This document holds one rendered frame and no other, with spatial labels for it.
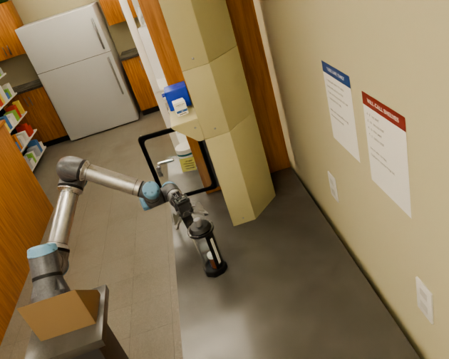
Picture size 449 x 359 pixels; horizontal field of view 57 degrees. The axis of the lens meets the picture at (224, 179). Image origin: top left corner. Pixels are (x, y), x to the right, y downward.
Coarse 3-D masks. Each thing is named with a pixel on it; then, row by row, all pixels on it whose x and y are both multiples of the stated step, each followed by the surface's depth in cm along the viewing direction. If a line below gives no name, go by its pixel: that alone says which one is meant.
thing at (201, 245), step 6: (210, 222) 166; (210, 228) 163; (204, 234) 160; (192, 240) 165; (198, 240) 162; (204, 240) 162; (216, 240) 167; (198, 246) 165; (204, 246) 164; (198, 252) 167; (204, 252) 165; (210, 252) 166; (204, 258) 167; (210, 258) 167; (222, 258) 172; (204, 264) 170; (210, 264) 169; (210, 270) 170; (216, 270) 170
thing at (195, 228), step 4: (196, 220) 162; (200, 220) 163; (204, 220) 166; (192, 224) 166; (196, 224) 162; (200, 224) 163; (204, 224) 163; (208, 224) 163; (192, 228) 164; (196, 228) 163; (200, 228) 162; (204, 228) 161; (208, 228) 162; (192, 232) 162; (196, 232) 161; (200, 232) 161; (204, 232) 161
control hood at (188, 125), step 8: (192, 104) 187; (192, 112) 178; (176, 120) 175; (184, 120) 172; (192, 120) 171; (176, 128) 171; (184, 128) 171; (192, 128) 172; (200, 128) 173; (192, 136) 174; (200, 136) 174
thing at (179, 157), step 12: (156, 144) 208; (168, 144) 208; (180, 144) 209; (192, 144) 209; (156, 156) 211; (168, 156) 211; (180, 156) 212; (192, 156) 212; (168, 168) 215; (180, 168) 215; (192, 168) 216; (204, 168) 216; (168, 180) 218; (180, 180) 219; (192, 180) 219; (204, 180) 220
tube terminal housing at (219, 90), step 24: (192, 72) 161; (216, 72) 164; (240, 72) 177; (192, 96) 166; (216, 96) 167; (240, 96) 178; (216, 120) 172; (240, 120) 180; (216, 144) 177; (240, 144) 182; (216, 168) 182; (240, 168) 184; (264, 168) 200; (240, 192) 190; (264, 192) 202; (240, 216) 196
